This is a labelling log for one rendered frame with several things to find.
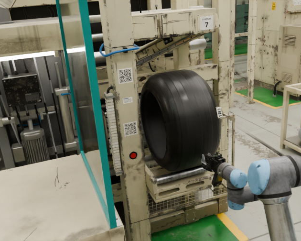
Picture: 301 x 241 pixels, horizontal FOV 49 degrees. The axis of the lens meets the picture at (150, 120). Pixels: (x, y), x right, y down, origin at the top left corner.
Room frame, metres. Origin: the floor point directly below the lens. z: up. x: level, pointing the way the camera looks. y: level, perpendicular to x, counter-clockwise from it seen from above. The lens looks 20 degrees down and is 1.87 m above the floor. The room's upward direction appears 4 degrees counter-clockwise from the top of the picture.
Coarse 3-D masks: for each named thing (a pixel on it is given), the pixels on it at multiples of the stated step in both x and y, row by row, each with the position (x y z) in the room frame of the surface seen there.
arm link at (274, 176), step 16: (272, 160) 1.01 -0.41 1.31; (288, 160) 1.00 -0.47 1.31; (256, 176) 0.98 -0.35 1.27; (272, 176) 0.96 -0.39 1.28; (288, 176) 0.96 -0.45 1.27; (256, 192) 0.96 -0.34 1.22; (272, 192) 0.94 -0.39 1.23; (288, 192) 0.94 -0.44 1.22; (272, 208) 0.93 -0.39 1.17; (288, 208) 0.93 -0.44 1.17; (272, 224) 0.91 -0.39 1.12; (288, 224) 0.90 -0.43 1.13; (272, 240) 0.90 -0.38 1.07; (288, 240) 0.87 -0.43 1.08
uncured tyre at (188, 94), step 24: (168, 72) 1.82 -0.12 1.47; (192, 72) 1.80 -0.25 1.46; (144, 96) 1.91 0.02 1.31; (168, 96) 1.62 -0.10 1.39; (192, 96) 1.62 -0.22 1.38; (144, 120) 1.96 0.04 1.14; (168, 120) 1.56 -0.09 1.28; (192, 120) 1.55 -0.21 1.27; (216, 120) 1.59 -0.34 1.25; (168, 144) 1.57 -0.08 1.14; (192, 144) 1.53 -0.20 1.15; (216, 144) 1.59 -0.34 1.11; (168, 168) 1.64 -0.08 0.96
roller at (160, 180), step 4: (192, 168) 1.69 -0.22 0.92; (196, 168) 1.69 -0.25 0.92; (200, 168) 1.69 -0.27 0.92; (176, 172) 1.66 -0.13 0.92; (180, 172) 1.66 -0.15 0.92; (184, 172) 1.66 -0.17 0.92; (188, 172) 1.66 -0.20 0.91; (192, 172) 1.67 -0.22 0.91; (196, 172) 1.68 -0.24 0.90; (200, 172) 1.69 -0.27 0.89; (156, 176) 1.63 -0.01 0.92; (160, 176) 1.62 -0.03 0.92; (164, 176) 1.62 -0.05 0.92; (168, 176) 1.63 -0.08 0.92; (172, 176) 1.63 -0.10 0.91; (176, 176) 1.64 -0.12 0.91; (180, 176) 1.64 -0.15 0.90; (184, 176) 1.65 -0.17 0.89; (160, 180) 1.60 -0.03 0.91; (164, 180) 1.61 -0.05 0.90; (168, 180) 1.62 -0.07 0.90; (172, 180) 1.63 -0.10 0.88
